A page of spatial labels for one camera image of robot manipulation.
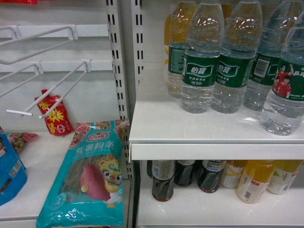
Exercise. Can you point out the floral snack bag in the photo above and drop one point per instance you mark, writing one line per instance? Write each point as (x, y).
(19, 140)

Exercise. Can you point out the dark tea bottle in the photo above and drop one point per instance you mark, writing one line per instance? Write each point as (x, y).
(184, 172)
(209, 178)
(163, 179)

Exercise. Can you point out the teal noodle snack bag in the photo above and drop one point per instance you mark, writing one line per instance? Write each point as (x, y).
(88, 187)

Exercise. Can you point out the red sauce pouch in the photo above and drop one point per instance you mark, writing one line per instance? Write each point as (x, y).
(57, 121)

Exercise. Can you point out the white green drink bottle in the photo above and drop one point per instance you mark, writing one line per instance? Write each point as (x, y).
(284, 175)

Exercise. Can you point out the white metal shelf board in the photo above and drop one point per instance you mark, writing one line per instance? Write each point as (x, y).
(161, 129)

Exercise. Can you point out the orange juice bottle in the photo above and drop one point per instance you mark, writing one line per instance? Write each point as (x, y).
(255, 179)

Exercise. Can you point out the white slotted shelf upright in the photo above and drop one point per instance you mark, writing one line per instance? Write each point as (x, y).
(116, 39)
(138, 52)

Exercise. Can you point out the white left shelf board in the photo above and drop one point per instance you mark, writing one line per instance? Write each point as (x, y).
(42, 158)

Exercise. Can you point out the white yellow drink bottle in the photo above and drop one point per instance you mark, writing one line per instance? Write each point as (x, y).
(232, 173)

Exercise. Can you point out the clear water bottle green label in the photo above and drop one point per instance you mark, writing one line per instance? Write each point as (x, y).
(283, 110)
(263, 71)
(178, 31)
(239, 47)
(201, 55)

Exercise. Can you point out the orange drink bottle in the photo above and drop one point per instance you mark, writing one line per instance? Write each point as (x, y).
(166, 38)

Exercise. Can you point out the blue snack bag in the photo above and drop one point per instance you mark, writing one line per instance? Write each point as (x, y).
(12, 171)

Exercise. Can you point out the white lower shelf board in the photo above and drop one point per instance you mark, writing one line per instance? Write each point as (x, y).
(191, 207)

